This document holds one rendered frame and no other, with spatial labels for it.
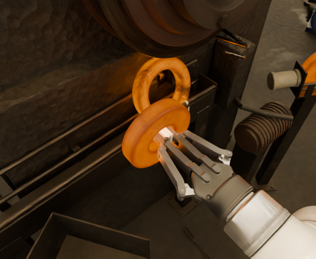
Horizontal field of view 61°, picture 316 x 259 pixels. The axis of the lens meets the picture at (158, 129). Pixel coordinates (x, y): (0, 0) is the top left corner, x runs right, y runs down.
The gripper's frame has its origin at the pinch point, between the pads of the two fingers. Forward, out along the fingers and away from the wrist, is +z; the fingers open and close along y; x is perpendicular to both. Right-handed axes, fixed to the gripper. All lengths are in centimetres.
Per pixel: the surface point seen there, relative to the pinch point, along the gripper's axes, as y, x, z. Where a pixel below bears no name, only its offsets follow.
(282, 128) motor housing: 56, -36, -7
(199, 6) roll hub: 11.2, 19.5, 3.7
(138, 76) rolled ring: 9.3, -3.9, 18.5
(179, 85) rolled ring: 21.3, -10.9, 15.2
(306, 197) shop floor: 75, -83, -30
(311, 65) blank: 60, -11, -3
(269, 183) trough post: 68, -83, -13
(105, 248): -18.5, -23.0, -5.1
